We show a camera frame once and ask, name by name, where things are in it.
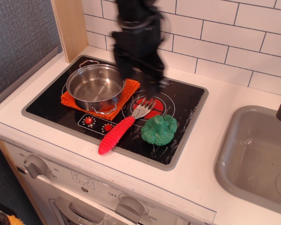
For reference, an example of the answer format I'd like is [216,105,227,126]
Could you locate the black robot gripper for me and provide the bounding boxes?
[112,14,169,89]

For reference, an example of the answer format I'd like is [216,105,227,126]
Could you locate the green toy broccoli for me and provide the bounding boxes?
[141,115,177,146]

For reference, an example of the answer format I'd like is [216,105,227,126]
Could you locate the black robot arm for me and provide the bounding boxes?
[112,0,167,92]

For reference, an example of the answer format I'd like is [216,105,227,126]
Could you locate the black toy stove top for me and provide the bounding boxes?
[22,55,208,171]

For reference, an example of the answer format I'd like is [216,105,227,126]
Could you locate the orange cloth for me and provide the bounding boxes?
[61,79,141,121]

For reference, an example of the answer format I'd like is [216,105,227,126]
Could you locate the stainless steel pot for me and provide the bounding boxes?
[66,60,126,115]

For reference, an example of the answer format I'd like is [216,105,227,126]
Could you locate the grey left oven knob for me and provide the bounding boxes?
[24,155,48,179]

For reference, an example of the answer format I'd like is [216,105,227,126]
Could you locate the grey oven knob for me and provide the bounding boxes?
[24,155,48,179]
[115,196,145,224]

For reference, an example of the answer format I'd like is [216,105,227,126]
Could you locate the grey sink basin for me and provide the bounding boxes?
[215,105,281,214]

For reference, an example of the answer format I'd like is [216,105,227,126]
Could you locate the grey right oven knob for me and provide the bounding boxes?
[115,196,145,224]

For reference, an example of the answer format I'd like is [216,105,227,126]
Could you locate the orange object bottom left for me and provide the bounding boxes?
[7,215,24,225]

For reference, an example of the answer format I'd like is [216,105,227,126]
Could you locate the wooden side post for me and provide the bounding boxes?
[51,0,88,63]

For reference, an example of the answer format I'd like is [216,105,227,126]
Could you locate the red handled metal fork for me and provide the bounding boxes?
[98,98,155,155]

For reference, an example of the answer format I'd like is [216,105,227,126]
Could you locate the grey oven door handle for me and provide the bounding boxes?
[55,197,115,225]

